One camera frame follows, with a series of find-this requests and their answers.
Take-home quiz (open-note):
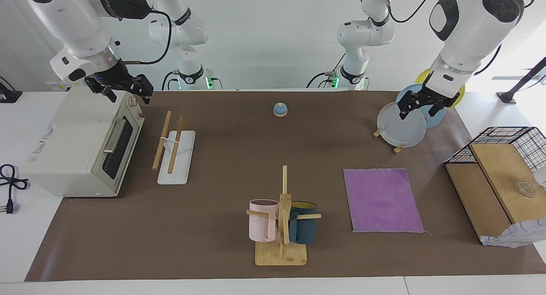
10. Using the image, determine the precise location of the black base cable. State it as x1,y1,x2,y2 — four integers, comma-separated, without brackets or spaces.
161,70,180,91
306,52,347,89

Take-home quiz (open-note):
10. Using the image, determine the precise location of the yellow plate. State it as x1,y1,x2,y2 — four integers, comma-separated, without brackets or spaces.
415,67,466,109

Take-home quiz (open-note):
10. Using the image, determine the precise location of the white patterned paper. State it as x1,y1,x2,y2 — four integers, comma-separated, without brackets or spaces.
480,218,546,249

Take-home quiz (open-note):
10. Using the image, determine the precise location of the grey plate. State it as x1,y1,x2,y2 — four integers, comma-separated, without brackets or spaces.
377,101,427,148

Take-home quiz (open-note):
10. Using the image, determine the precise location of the black power cable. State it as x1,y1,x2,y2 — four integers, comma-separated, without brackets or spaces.
0,164,29,214

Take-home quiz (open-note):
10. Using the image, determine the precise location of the light blue plate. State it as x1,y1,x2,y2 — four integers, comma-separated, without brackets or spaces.
396,84,447,129

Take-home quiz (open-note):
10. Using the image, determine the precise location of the purple grey towel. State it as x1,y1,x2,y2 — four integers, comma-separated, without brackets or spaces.
343,168,431,236

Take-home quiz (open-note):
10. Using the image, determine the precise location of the white wooden towel rack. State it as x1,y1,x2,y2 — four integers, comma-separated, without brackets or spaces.
152,111,196,185

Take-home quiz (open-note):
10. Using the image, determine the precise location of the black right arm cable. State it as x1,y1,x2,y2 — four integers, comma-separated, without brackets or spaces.
119,9,172,65

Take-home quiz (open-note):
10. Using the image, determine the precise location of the light wooden board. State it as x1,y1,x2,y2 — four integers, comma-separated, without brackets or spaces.
469,143,546,226

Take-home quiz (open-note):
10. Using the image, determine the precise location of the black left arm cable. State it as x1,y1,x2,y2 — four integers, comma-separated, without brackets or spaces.
383,0,536,76

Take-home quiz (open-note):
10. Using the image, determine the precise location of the dark teal mug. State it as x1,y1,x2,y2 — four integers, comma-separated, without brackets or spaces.
289,201,318,245

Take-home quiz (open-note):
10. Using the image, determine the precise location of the black wire basket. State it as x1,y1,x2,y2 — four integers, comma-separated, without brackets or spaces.
445,126,546,172

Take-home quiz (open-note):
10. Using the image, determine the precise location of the wooden mug tree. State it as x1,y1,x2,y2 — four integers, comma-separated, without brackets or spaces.
246,165,322,266

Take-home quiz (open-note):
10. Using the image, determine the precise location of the black desk mount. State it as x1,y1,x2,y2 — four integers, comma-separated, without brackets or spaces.
0,76,23,104

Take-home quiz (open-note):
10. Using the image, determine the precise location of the cream toaster oven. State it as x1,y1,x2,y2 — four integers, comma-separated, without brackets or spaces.
19,87,145,198

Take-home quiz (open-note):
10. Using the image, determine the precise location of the clear glass piece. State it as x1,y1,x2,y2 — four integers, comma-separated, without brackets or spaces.
515,180,536,198

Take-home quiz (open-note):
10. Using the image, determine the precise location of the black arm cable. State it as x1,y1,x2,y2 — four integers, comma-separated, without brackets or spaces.
383,0,536,76
119,9,172,65

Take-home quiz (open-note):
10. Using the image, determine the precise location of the brown table mat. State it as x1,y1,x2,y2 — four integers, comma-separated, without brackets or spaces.
24,90,546,282

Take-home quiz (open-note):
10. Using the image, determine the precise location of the wooden plate rack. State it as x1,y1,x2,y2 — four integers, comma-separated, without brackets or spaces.
373,127,406,154

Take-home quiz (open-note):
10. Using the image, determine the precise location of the pink mug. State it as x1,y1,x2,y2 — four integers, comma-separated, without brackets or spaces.
249,199,279,243

